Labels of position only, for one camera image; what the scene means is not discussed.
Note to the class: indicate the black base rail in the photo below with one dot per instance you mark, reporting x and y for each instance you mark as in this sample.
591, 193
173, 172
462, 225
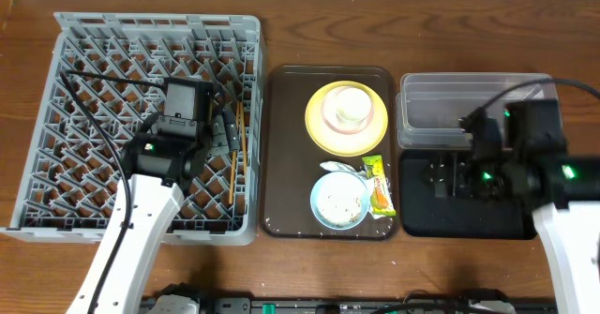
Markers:
182, 298

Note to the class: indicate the clear plastic bin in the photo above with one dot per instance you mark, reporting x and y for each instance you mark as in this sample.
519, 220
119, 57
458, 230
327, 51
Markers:
429, 105

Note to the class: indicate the green snack wrapper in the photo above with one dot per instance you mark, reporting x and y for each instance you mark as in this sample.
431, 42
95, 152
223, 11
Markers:
380, 198

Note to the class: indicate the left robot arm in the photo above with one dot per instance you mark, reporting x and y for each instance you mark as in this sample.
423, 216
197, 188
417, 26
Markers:
159, 171

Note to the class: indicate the black tray bin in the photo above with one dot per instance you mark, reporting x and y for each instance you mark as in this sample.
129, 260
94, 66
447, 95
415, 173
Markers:
422, 215

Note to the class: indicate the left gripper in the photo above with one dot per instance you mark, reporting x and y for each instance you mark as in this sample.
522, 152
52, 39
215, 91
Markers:
219, 133

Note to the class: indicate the wooden chopstick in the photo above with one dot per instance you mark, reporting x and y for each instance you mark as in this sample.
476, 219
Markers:
244, 137
232, 177

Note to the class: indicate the cream white cup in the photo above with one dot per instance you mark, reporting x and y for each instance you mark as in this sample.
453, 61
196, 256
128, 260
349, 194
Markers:
353, 104

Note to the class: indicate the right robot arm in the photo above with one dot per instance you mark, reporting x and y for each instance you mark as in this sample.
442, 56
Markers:
530, 164

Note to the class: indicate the light blue bowl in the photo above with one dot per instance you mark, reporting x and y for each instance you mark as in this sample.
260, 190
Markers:
316, 197

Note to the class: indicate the yellow plate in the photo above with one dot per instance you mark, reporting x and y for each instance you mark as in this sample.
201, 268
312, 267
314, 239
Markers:
341, 144

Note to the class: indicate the pink bowl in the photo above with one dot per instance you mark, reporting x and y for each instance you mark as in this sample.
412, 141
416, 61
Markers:
329, 116

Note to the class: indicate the white napkin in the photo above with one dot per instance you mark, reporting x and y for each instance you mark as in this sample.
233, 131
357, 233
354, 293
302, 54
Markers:
335, 166

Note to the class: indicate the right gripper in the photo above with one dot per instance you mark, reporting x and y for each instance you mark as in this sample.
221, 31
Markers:
452, 176

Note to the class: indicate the grey plastic dishwasher rack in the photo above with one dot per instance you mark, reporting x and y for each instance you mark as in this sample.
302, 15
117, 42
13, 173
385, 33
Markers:
103, 83

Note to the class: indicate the dark brown serving tray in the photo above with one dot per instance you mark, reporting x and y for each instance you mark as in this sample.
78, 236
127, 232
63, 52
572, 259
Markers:
290, 159

